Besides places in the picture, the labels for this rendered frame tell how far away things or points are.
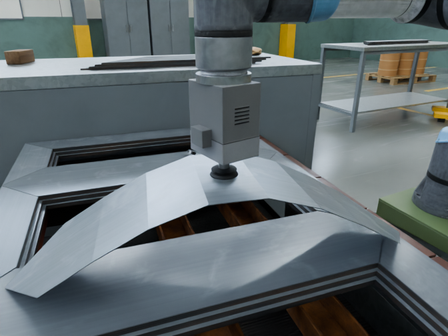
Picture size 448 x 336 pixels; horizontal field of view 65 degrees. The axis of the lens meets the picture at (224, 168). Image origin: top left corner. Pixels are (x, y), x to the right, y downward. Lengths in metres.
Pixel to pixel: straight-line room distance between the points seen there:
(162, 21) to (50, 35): 2.59
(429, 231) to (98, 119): 1.07
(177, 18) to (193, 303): 9.13
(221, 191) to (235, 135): 0.08
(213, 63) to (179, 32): 9.07
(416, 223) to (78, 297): 0.83
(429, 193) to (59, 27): 9.00
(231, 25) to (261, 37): 10.98
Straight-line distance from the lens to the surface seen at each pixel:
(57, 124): 1.31
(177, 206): 0.47
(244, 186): 0.49
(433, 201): 1.09
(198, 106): 0.49
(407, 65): 8.61
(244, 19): 0.46
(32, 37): 9.49
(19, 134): 1.33
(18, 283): 0.61
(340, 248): 0.66
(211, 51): 0.45
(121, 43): 9.09
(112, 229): 0.51
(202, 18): 0.46
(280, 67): 1.44
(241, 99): 0.46
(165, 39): 9.39
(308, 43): 12.57
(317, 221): 0.72
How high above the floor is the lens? 1.21
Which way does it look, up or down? 23 degrees down
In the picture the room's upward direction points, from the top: straight up
